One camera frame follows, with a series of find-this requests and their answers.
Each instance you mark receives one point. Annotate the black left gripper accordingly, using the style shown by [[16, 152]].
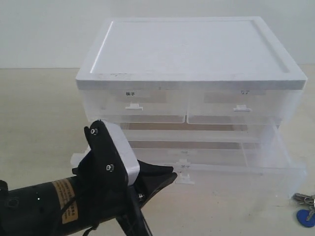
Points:
[[151, 178]]

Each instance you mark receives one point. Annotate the clear wide drawer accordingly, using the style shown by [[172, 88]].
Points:
[[209, 153], [268, 169]]

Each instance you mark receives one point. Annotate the keys with blue tag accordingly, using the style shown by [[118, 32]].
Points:
[[306, 217]]

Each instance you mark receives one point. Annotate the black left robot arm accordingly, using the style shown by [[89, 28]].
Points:
[[62, 207]]

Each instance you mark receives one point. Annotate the clear bottom wide drawer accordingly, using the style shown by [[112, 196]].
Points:
[[209, 153]]

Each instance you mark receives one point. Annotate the white plastic drawer cabinet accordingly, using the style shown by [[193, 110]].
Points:
[[192, 54]]

